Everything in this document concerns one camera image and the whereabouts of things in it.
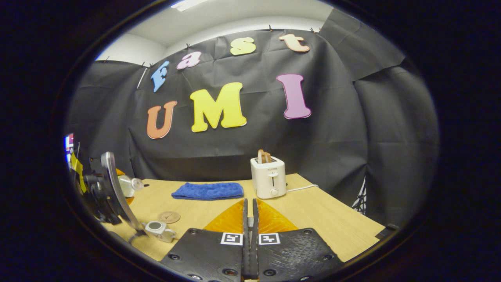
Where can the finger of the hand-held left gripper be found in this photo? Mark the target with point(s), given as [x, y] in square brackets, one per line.
[119, 171]

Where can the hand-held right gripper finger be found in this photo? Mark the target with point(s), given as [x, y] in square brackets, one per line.
[245, 250]
[255, 250]

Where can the green label water bottle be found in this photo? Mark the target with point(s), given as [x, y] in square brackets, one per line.
[127, 186]

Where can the white teacup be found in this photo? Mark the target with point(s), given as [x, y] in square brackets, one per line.
[158, 231]

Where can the round wooden coaster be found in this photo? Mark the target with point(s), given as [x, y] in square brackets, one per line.
[169, 217]

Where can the computer monitor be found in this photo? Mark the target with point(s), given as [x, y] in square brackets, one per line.
[69, 143]

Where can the blue towel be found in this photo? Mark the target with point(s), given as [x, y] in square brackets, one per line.
[207, 191]

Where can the white toaster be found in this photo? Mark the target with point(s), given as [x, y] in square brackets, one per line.
[268, 178]

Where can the bread slice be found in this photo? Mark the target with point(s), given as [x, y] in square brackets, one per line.
[261, 156]

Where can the black backdrop cloth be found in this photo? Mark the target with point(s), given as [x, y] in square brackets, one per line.
[313, 156]

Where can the white metal frame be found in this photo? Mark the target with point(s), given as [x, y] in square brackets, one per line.
[359, 197]

